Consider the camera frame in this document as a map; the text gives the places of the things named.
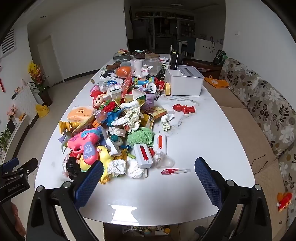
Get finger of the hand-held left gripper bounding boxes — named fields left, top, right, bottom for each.
left=5, top=158, right=39, bottom=179
left=0, top=158, right=19, bottom=173

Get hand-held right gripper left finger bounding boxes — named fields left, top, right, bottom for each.
left=26, top=161, right=104, bottom=241

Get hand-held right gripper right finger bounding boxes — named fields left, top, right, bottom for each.
left=195, top=157, right=272, bottom=241

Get person's left hand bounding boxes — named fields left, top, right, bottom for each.
left=10, top=204, right=26, bottom=235

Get green leafy plant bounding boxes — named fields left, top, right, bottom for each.
left=0, top=130, right=12, bottom=158

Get black plastic toy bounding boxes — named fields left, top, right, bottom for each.
left=65, top=157, right=81, bottom=179

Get yellow duck toy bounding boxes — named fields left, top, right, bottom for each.
left=80, top=146, right=114, bottom=184

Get crumpled white paper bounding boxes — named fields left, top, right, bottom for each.
left=107, top=159, right=128, bottom=178
left=117, top=102, right=142, bottom=127

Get pale green plastic toy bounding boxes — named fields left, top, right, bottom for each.
left=61, top=137, right=70, bottom=154

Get red and clear pen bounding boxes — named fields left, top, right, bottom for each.
left=161, top=168, right=191, bottom=176

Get pink toy gun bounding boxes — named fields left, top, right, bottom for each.
left=67, top=128, right=102, bottom=163

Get clear silicone teat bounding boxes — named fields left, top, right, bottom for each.
left=155, top=151, right=174, bottom=168

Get crumpled white tissue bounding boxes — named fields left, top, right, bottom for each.
left=160, top=114, right=174, bottom=131
left=126, top=159, right=148, bottom=179

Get pink flowers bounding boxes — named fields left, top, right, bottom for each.
left=6, top=105, right=19, bottom=120

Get yellow plastic toy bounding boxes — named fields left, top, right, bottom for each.
left=58, top=120, right=79, bottom=135

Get yellow potty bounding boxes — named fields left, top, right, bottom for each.
left=35, top=104, right=50, bottom=118

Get white case with red stripe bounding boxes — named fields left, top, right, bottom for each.
left=133, top=143, right=154, bottom=169

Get white brush with red stripe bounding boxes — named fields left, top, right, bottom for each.
left=153, top=133, right=167, bottom=155

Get white radiator cover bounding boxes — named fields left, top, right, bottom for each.
left=11, top=85, right=39, bottom=127

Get blue dinosaur toy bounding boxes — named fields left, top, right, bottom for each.
left=102, top=109, right=126, bottom=127

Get green fuzzy cloth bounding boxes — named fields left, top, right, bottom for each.
left=127, top=128, right=154, bottom=147

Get orange tissue pack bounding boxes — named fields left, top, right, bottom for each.
left=67, top=105, right=96, bottom=124

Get pile of small toys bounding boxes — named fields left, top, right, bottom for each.
left=122, top=226, right=171, bottom=237

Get red toy figure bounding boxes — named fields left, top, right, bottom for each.
left=173, top=103, right=196, bottom=115

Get red and yellow plush toy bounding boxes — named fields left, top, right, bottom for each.
left=277, top=192, right=293, bottom=213

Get red monkey doll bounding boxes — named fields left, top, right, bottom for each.
left=90, top=90, right=109, bottom=110

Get potted plant with yellow flowers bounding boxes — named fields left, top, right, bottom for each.
left=27, top=61, right=53, bottom=107

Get floral sofa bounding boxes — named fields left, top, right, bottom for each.
left=203, top=58, right=296, bottom=232

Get white storage box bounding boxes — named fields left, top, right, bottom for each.
left=166, top=65, right=205, bottom=96

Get orange cloth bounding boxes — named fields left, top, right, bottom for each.
left=204, top=75, right=229, bottom=89

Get lavender plastic toy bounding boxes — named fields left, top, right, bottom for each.
left=141, top=92, right=156, bottom=110

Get white door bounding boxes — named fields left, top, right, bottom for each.
left=37, top=35, right=64, bottom=86

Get heap of mixed toys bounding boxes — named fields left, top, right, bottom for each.
left=58, top=47, right=173, bottom=184

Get orange ball toy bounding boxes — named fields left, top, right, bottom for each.
left=116, top=66, right=133, bottom=78

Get white paper roll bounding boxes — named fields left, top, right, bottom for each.
left=130, top=59, right=145, bottom=77

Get green bag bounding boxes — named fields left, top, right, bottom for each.
left=213, top=49, right=228, bottom=66

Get black tablet screen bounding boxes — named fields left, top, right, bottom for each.
left=169, top=45, right=184, bottom=70

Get glass jar with wooden lid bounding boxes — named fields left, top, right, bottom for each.
left=144, top=53, right=162, bottom=75

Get white cabinet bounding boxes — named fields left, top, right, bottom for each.
left=194, top=38, right=224, bottom=63

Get dark display shelf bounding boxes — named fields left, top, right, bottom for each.
left=129, top=9, right=196, bottom=55

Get black cable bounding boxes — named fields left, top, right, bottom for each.
left=252, top=154, right=271, bottom=175

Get red wall ornament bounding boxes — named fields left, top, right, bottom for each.
left=0, top=65, right=6, bottom=93

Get white wall vent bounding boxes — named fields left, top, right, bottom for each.
left=1, top=30, right=17, bottom=55

